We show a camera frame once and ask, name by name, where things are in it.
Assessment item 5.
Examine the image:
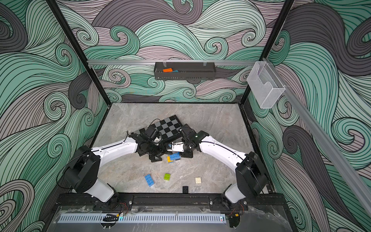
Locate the black grey chessboard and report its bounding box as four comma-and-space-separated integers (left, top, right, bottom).
126, 115, 182, 143

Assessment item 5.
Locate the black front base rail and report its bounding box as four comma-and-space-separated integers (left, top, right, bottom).
56, 193, 288, 212

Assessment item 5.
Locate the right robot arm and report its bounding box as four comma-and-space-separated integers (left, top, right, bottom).
166, 124, 269, 204

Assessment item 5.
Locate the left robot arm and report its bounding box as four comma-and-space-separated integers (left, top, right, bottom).
62, 126, 169, 203

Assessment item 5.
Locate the lime green square brick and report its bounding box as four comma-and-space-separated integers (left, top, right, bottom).
164, 173, 171, 181

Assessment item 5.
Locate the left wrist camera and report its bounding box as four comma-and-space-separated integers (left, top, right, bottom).
145, 126, 162, 144

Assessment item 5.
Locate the aluminium rail right wall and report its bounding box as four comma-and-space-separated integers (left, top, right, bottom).
262, 58, 371, 215

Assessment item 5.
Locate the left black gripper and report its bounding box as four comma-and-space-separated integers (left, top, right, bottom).
145, 142, 174, 162

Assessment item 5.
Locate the cream square brick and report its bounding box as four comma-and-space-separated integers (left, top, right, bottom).
195, 177, 202, 184

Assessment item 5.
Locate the clear plastic wall bin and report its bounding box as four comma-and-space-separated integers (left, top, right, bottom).
247, 61, 286, 109

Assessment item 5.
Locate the black wall tray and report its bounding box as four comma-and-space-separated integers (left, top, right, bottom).
154, 62, 216, 81

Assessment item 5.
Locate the aluminium rail wall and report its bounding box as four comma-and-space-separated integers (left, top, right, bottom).
262, 58, 371, 215
87, 59, 257, 66

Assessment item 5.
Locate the orange block in tray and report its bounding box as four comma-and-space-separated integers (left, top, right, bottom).
163, 68, 173, 73

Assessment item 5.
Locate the white slotted cable duct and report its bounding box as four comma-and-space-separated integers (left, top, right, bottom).
57, 213, 227, 224

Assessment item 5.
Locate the light blue long brick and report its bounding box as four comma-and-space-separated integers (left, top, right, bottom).
145, 174, 154, 187
169, 152, 181, 161

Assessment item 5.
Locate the aluminium rail back wall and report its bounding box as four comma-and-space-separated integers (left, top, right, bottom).
87, 59, 257, 66

